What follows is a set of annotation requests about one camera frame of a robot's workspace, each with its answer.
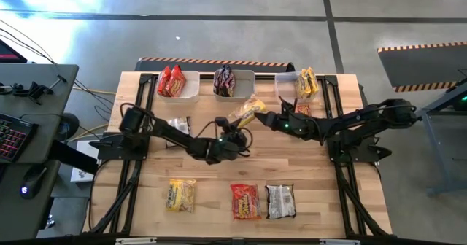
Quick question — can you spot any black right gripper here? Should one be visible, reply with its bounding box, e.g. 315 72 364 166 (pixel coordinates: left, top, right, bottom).
254 109 322 140

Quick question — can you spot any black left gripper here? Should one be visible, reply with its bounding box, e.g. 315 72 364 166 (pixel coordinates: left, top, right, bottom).
214 116 251 149

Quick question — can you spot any clear plastic bin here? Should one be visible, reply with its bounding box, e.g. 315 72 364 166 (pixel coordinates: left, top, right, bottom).
274 71 320 104

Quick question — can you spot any grey plastic bin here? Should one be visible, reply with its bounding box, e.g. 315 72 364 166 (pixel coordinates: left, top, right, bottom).
213 69 256 103

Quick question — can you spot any white plastic bin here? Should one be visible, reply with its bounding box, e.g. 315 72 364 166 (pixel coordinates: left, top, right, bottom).
155 69 201 104

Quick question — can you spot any silver snack packet bottom-right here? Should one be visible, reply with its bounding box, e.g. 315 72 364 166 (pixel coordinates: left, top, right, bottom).
265 184 297 219

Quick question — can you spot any black hazard-striped floor mat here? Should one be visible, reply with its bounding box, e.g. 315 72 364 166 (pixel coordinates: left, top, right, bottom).
377 41 467 93
134 56 296 73

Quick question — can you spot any white box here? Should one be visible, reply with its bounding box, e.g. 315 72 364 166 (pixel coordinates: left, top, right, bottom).
70 139 101 183

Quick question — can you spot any black round object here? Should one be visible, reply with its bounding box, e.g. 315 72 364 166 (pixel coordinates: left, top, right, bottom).
58 112 80 141

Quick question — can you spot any dark grey desk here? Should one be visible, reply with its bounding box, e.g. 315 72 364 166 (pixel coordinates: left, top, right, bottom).
0 63 80 241

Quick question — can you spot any black desk clamp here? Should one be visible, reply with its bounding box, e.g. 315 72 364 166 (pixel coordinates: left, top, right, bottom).
0 79 55 106

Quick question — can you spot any black computer mouse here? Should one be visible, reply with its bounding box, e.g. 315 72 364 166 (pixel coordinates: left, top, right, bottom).
18 164 48 201

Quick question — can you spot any backlit black keyboard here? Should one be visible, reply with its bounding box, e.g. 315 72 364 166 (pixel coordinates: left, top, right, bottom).
0 112 40 164

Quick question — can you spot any black monitor with red screen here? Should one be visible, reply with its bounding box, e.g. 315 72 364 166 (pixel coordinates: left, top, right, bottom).
0 39 28 64

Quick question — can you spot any black aluminium table frame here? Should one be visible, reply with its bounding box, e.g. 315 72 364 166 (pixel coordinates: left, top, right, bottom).
82 71 394 245

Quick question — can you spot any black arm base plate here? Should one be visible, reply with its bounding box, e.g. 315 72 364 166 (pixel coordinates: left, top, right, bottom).
326 135 393 165
89 131 151 162

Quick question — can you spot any yellow cable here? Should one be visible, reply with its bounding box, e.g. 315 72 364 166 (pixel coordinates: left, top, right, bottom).
72 86 117 96

